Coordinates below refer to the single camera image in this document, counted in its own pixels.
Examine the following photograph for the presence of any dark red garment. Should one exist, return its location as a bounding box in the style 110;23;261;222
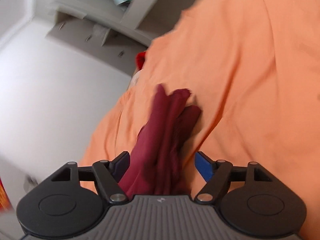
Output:
119;85;202;199

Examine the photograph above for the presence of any silver door handle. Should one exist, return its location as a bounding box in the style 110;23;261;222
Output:
24;175;38;188

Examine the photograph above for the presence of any red pillow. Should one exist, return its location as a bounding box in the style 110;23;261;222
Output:
136;51;146;70

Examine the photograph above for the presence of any grey built-in cabinet unit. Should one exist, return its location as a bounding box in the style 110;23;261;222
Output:
36;0;195;75

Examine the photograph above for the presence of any orange duvet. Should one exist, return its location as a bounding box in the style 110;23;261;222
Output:
81;0;319;239

